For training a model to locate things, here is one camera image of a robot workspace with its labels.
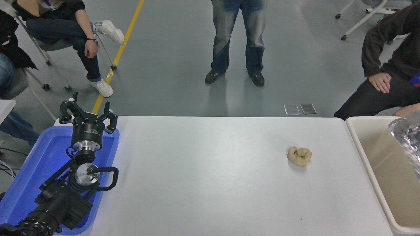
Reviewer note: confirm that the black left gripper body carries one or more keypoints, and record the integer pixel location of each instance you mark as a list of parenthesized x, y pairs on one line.
[(88, 131)]

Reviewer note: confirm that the silver foil plate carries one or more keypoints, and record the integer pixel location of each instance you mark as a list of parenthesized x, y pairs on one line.
[(410, 137)]

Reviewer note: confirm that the flat foil plate on floor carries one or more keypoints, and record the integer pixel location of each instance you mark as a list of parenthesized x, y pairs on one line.
[(291, 109), (308, 108)]

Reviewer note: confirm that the person's hand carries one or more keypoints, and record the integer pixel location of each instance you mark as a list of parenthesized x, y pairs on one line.
[(408, 110), (380, 82), (91, 49)]

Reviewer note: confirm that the grey chair with white legs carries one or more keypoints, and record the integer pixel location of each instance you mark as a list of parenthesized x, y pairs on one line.
[(52, 44), (16, 83)]

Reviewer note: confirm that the blue plastic tray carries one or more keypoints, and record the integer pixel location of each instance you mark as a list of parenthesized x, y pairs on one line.
[(36, 164)]

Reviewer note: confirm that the white side table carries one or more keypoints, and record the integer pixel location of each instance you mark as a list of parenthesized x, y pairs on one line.
[(6, 108)]

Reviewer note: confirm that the person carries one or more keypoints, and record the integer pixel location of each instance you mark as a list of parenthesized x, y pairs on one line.
[(403, 49), (10, 42), (55, 26), (223, 32)]

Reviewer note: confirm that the crumpled tan paper ball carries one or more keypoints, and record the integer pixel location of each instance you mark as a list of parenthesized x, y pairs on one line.
[(299, 156)]

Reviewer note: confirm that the white wheeled chair base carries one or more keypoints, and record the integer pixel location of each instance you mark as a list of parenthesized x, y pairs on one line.
[(361, 20)]

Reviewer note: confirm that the large pale bin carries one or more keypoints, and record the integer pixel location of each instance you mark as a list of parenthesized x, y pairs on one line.
[(384, 170)]

